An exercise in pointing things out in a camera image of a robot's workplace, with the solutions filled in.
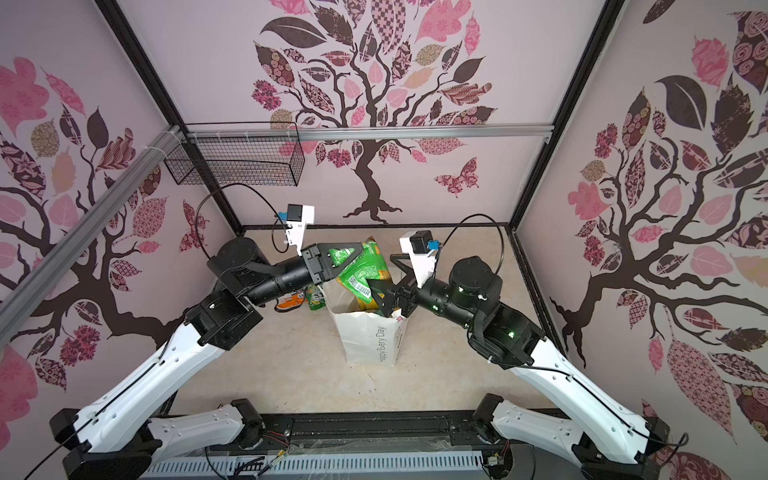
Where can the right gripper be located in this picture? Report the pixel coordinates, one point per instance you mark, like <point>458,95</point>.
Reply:
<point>409,290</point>

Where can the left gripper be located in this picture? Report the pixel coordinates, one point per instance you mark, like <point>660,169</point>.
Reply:
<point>329,269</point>

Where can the green snack packet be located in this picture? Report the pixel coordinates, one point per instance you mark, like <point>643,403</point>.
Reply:
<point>355,277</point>

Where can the Foxs candy packet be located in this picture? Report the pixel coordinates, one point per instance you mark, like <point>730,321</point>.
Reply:
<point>315,298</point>

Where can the orange snack packet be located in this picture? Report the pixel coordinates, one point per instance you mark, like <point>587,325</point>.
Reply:
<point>289,302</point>

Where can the white paper bag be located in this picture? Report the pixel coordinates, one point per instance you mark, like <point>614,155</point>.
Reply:
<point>367,337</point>

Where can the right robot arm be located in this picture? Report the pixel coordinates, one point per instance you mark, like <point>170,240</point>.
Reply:
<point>597,434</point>

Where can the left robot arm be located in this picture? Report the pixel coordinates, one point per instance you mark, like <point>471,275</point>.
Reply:
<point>120,436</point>

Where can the white vent strip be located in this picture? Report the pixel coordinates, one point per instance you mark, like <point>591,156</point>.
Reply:
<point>415,465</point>

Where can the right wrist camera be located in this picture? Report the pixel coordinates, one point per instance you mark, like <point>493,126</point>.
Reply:
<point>421,250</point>

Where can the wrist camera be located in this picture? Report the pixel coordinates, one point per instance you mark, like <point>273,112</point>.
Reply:
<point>296,219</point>
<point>421,250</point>

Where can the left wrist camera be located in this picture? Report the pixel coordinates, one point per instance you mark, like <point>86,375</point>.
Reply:
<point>296,219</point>

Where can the black wire basket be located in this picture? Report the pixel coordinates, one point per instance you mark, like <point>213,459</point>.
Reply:
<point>262,153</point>

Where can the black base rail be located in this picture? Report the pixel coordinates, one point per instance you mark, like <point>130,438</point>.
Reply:
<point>441,431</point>

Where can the back aluminium rail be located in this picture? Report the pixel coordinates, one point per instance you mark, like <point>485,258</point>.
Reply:
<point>376,133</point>

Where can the aluminium rail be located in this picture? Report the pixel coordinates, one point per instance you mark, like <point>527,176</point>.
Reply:
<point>376,133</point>
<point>24,299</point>

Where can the left aluminium rail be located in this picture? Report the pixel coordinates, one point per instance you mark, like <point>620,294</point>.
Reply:
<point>24,299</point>

